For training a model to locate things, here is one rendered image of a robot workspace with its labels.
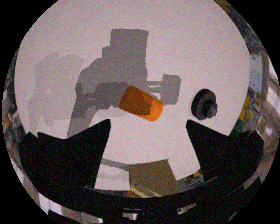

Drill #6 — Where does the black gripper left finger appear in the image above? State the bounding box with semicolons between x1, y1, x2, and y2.
37;119;111;189

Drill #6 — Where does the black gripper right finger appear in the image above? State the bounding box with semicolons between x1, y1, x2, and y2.
186;119;250;182

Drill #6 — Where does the orange knob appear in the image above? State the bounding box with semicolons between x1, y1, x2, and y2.
119;84;162;122

